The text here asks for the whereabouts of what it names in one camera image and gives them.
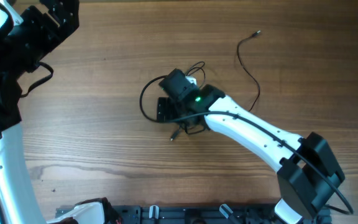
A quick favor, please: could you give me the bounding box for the black USB cable bundle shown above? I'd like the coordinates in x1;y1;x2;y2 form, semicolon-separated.
169;60;209;142

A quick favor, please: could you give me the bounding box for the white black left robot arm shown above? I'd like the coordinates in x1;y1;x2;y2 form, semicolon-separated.
0;0;80;223

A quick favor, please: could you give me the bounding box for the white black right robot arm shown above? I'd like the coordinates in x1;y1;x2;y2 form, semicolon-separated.
157;69;344;223

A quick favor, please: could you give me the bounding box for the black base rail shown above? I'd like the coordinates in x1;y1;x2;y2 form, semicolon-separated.
54;203;333;224

